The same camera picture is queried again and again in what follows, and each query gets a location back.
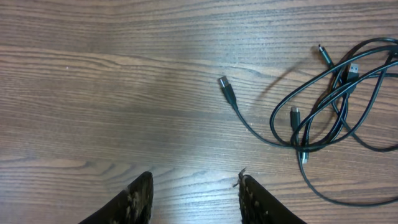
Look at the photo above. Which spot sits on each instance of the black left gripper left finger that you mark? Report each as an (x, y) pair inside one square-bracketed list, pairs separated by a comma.
[(132, 205)]

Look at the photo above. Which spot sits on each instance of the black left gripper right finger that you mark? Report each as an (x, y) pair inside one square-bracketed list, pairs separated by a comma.
[(259, 206)]

